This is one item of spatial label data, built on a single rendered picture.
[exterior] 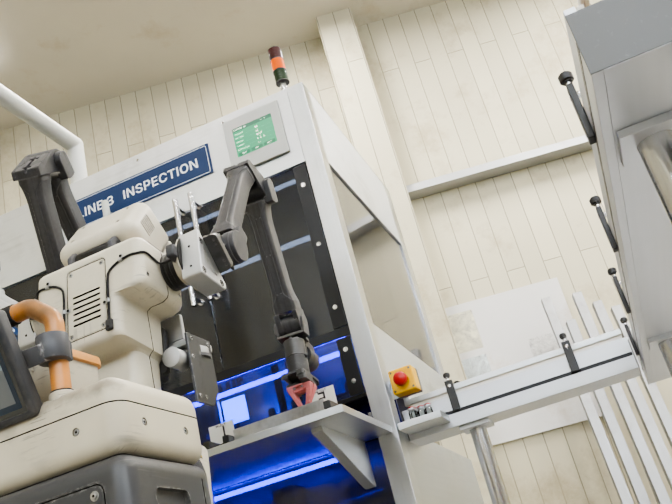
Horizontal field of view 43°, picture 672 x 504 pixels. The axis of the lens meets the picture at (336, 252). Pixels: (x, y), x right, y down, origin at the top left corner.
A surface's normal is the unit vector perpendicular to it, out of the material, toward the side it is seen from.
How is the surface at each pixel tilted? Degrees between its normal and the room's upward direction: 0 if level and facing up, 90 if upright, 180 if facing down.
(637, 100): 180
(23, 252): 90
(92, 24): 180
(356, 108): 90
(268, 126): 90
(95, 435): 90
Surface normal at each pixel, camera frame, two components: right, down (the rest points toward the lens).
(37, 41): 0.23, 0.88
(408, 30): -0.14, -0.39
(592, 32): -0.36, -0.32
